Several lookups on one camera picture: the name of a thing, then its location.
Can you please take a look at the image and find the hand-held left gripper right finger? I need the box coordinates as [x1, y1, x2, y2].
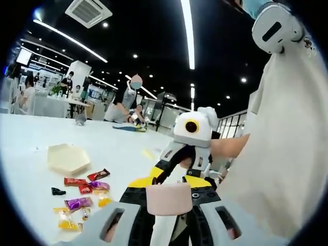
[179, 175, 260, 246]

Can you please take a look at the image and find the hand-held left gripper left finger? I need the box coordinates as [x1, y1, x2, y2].
[81, 176, 158, 246]

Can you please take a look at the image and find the orange jelly food packet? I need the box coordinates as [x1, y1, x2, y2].
[93, 189, 113, 208]
[53, 207, 79, 230]

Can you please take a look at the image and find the purple gold food packet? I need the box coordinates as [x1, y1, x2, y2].
[64, 197, 93, 210]

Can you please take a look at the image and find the small red food packet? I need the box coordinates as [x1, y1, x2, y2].
[78, 184, 93, 195]

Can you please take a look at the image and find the dark red food bar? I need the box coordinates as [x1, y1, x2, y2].
[87, 168, 111, 181]

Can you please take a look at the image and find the long red food bar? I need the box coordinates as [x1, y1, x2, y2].
[64, 177, 88, 187]

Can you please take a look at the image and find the cream hexagonal container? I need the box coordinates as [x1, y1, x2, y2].
[47, 143, 91, 176]

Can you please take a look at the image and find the person's right hand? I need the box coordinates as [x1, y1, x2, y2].
[211, 134, 236, 159]

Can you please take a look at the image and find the blue and yellow cloth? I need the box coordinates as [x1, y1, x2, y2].
[112, 122, 147, 133]

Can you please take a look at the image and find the person's cream shirt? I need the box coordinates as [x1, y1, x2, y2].
[217, 25, 328, 241]

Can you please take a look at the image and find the grey crumpled cloth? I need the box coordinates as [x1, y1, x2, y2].
[74, 114, 88, 127]

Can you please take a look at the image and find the wide ceiling light strip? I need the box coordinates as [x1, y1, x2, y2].
[180, 0, 196, 70]

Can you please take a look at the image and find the white square column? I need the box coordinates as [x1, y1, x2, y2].
[69, 60, 92, 100]

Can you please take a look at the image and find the green potted plant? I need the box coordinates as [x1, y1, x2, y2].
[48, 86, 63, 97]

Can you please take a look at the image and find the person's blue face mask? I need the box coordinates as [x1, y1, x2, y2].
[242, 0, 266, 20]

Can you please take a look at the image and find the white chest-worn device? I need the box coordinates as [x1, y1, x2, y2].
[252, 2, 307, 55]

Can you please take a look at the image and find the ceiling air conditioner vent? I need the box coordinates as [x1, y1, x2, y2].
[65, 0, 113, 29]

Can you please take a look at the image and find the thin ceiling light strip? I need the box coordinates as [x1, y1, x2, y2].
[33, 19, 108, 64]

